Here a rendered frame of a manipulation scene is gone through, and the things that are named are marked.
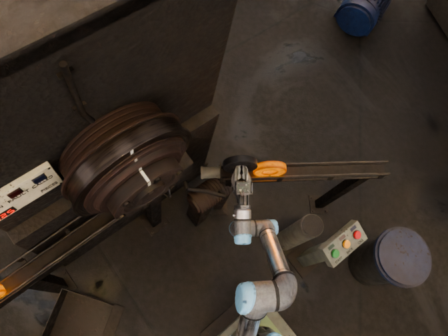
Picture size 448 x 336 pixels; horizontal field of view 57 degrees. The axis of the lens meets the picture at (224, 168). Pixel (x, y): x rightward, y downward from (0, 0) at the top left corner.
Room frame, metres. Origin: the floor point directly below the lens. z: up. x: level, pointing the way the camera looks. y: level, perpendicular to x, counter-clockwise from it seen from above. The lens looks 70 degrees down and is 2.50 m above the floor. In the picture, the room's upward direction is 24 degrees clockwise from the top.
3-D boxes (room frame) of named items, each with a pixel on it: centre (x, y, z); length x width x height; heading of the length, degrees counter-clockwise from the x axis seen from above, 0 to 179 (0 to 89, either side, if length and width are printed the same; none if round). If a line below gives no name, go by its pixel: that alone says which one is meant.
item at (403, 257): (0.73, -1.06, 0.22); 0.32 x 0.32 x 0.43
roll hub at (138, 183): (0.33, 0.21, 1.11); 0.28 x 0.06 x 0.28; 150
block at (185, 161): (0.59, 0.19, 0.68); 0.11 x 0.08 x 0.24; 60
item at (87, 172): (0.38, 0.29, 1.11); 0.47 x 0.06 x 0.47; 150
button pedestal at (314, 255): (0.60, -0.68, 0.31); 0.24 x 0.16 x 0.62; 150
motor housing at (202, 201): (0.59, 0.01, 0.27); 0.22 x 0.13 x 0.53; 150
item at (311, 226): (0.65, -0.52, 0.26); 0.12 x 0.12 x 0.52
